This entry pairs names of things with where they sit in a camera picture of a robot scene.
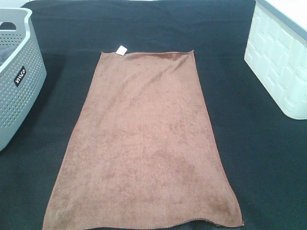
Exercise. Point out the brown microfibre towel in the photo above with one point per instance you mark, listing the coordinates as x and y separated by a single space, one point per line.
142 154

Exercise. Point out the dark grey towel in basket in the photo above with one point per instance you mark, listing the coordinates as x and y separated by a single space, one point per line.
5 52

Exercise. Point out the black table cloth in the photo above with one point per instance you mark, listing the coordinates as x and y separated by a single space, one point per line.
263 152

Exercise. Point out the grey perforated laundry basket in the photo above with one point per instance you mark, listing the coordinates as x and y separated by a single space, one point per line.
22 74

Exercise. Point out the white plastic storage bin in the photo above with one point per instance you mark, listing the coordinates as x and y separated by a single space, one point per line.
276 52

